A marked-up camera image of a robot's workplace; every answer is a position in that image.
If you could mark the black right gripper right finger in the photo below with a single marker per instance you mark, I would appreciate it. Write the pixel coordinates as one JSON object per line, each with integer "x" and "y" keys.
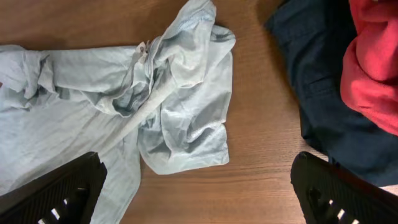
{"x": 329, "y": 193}

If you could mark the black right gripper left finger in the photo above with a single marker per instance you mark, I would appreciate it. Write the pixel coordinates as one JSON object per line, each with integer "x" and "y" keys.
{"x": 68, "y": 194}

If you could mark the light blue t-shirt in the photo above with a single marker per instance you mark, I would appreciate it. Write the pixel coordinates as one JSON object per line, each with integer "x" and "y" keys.
{"x": 162, "y": 102}

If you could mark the red printed t-shirt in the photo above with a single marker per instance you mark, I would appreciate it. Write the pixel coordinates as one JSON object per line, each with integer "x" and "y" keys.
{"x": 369, "y": 78}

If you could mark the navy blue folded garment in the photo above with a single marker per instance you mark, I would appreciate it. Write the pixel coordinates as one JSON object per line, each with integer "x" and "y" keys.
{"x": 313, "y": 36}

